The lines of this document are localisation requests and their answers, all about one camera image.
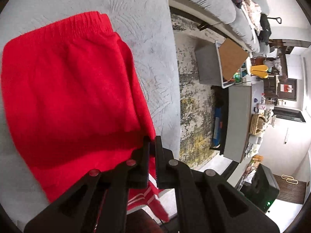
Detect brown cardboard sheet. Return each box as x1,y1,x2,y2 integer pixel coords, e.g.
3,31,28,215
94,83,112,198
218,39,249,82

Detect black appliance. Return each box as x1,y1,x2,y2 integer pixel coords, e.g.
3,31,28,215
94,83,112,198
240,164,280,213

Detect floral cloth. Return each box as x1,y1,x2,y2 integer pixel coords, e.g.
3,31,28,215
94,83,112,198
242,0,263,30

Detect black bag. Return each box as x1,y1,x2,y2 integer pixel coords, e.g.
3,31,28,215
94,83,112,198
258,13,282,42

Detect red pants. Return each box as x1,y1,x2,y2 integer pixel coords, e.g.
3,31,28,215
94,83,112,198
1,11,170,222

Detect grey cabinet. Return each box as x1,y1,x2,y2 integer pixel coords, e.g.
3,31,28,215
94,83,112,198
223,81,264,163

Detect grey yellow patterned rug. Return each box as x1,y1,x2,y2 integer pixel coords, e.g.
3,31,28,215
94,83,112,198
170,13,229,170

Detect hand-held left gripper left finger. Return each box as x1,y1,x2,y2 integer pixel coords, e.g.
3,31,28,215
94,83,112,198
24,136,151,233

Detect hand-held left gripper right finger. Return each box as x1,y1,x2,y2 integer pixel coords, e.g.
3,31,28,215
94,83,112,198
155,136,280,233

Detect grey side table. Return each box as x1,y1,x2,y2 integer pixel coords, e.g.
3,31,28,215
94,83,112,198
195,42,223,85

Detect grey sofa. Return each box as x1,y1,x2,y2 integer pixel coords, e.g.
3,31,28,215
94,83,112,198
165,0,271,54

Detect yellow plastic object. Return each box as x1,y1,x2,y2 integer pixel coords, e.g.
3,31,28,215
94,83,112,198
250,64,269,79

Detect blue box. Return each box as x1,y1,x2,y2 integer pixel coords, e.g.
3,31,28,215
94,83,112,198
210,107,225,148

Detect grey upholstered ottoman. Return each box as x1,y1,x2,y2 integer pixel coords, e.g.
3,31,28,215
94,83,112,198
0,0,181,226

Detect person's plaid trouser leg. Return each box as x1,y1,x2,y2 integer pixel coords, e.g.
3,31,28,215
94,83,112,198
126,209,170,233

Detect woven basket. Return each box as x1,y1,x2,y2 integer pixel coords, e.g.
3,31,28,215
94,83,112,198
250,114,266,136

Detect framed red picture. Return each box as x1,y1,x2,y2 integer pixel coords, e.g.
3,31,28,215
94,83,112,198
278,79,297,100

